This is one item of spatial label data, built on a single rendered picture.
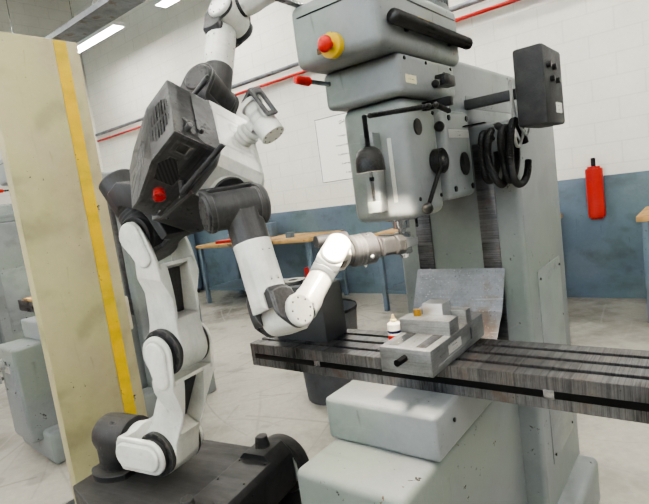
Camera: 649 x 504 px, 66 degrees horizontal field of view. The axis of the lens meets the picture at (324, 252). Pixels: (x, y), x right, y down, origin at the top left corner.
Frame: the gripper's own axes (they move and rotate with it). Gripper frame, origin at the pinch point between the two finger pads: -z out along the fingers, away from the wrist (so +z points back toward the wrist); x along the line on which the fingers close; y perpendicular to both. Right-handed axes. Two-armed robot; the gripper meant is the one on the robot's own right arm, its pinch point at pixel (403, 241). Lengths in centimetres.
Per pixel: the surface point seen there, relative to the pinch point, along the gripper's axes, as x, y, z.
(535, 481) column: -2, 90, -43
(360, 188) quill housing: 2.0, -16.7, 11.1
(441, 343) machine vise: -19.9, 24.8, 5.9
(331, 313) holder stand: 27.3, 22.9, 12.3
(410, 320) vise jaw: -7.4, 20.9, 5.7
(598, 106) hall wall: 189, -66, -374
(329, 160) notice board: 479, -61, -239
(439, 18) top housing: -7, -61, -15
